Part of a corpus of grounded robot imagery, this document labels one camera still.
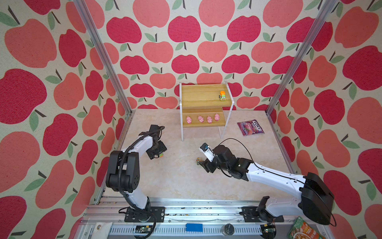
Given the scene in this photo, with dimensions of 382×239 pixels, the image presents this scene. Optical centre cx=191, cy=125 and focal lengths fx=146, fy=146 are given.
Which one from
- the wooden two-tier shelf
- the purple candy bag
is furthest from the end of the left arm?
the purple candy bag

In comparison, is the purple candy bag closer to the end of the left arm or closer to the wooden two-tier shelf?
the wooden two-tier shelf

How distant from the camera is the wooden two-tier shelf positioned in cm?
81

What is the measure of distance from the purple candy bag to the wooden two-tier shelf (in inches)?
9.0
